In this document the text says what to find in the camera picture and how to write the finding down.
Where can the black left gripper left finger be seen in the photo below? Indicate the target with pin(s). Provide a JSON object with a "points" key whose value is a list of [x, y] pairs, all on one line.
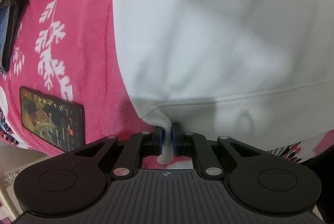
{"points": [[152, 142]]}

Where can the pink floral fleece blanket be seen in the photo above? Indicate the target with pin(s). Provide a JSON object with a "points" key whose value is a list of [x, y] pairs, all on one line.
{"points": [[66, 48]]}

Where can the white sweatshirt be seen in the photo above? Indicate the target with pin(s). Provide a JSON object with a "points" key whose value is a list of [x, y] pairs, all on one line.
{"points": [[258, 71]]}

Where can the black smartphone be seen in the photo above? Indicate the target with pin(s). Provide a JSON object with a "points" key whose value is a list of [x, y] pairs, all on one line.
{"points": [[59, 122]]}

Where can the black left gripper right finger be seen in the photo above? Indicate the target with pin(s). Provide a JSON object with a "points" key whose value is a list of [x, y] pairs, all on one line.
{"points": [[181, 142]]}

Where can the dark folded jeans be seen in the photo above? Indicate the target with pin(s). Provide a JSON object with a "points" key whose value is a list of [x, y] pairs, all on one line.
{"points": [[10, 12]]}

